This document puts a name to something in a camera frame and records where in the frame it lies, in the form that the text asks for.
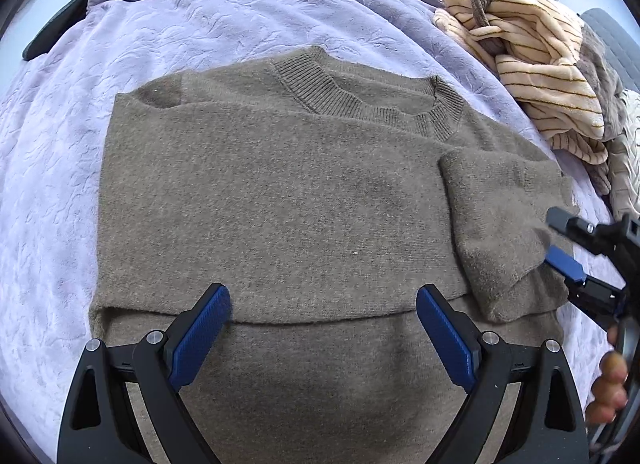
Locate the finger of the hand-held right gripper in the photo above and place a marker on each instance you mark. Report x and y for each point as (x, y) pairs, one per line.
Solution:
(580, 231)
(565, 264)

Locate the grey fuzzy cloth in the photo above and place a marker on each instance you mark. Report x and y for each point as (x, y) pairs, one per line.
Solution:
(600, 79)

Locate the lavender embossed blanket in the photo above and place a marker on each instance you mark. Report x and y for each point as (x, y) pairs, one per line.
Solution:
(150, 44)

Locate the black armrest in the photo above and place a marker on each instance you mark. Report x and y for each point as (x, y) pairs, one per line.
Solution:
(50, 34)

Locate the brown knit sweater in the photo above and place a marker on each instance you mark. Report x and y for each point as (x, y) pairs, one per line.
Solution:
(300, 194)

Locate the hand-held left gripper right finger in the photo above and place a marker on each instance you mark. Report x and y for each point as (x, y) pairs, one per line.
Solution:
(447, 339)

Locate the grey cushion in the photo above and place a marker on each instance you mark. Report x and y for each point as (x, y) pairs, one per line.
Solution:
(620, 44)

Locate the cream ribbed cloth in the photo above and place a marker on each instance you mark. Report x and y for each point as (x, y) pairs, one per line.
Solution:
(627, 159)

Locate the person's right hand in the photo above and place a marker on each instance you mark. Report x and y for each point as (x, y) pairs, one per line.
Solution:
(610, 389)

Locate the cream striped garment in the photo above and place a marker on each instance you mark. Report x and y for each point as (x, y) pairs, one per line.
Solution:
(540, 74)

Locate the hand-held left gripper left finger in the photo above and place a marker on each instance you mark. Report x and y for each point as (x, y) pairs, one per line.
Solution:
(202, 334)

